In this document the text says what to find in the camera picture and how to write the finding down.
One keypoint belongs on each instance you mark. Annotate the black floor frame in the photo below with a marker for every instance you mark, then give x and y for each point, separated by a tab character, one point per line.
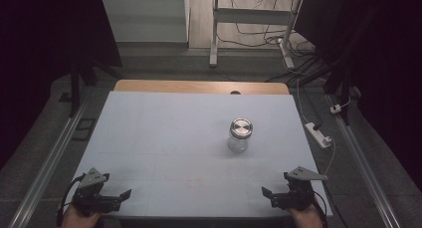
84	129

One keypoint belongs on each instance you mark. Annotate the person's right hand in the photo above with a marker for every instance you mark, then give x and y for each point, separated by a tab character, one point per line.
307	218

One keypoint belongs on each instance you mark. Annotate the wooden table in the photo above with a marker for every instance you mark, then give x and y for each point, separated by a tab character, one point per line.
199	86

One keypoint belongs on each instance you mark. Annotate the silver metal jar lid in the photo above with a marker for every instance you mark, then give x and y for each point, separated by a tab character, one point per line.
241	127

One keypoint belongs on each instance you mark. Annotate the white desk frame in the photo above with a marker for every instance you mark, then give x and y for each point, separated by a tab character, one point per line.
252	16

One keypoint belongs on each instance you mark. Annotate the white foam mat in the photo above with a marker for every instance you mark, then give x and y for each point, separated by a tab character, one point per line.
166	138

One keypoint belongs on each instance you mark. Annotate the dark curtain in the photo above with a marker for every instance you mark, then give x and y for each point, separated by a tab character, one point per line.
388	72
40	55

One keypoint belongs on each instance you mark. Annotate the black metal stand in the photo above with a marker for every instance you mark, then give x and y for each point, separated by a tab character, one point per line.
341	78
75	88

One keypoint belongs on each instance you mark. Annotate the clear glass jar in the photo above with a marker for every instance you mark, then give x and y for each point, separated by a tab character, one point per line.
237	145

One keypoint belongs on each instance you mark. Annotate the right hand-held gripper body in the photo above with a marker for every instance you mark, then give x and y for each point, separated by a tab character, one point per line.
298	196

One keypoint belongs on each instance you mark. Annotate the aluminium rail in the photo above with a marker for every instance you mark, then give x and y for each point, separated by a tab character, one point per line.
365	168
46	168

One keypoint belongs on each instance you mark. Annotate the person's left hand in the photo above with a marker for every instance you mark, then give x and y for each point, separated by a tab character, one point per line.
78	220

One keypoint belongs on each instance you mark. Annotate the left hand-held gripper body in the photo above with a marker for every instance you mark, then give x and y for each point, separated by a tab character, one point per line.
89	198

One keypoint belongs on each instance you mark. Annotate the small white adapter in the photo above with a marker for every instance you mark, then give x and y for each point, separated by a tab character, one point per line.
335	109

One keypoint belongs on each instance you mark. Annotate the white power strip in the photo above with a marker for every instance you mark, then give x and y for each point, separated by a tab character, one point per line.
316	134

